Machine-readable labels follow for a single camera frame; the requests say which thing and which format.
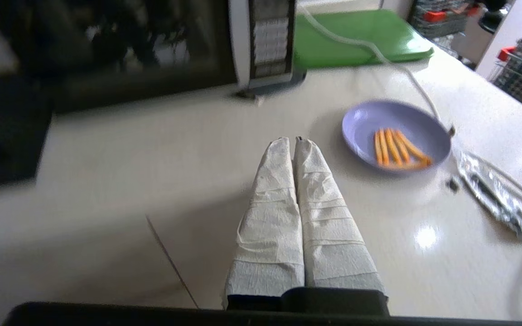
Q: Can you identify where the green cutting board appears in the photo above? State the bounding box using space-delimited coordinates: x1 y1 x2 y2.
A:
293 9 435 72

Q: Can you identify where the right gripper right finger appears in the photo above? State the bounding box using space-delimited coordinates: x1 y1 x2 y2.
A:
293 136 386 297

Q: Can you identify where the black round pan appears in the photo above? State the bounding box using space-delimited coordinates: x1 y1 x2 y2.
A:
478 0 514 22

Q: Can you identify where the black induction cooktop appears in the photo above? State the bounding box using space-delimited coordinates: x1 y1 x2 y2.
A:
0 76 55 193

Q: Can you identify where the black wire basket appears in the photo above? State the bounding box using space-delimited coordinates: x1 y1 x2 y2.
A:
407 0 481 40

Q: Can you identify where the white power cable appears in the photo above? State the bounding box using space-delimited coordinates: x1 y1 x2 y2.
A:
296 4 522 320

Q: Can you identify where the silver black microwave oven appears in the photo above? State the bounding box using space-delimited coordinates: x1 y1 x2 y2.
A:
0 0 298 116

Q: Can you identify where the purple plate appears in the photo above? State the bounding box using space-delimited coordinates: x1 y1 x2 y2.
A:
341 100 452 173

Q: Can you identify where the beige cabinet front panel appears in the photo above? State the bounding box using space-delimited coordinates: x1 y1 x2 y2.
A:
145 190 255 311

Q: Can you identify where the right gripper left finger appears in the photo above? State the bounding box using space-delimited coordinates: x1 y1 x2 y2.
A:
222 137 306 310

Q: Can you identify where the clear plastic wrapper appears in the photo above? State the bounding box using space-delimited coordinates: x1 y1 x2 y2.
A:
456 151 522 244

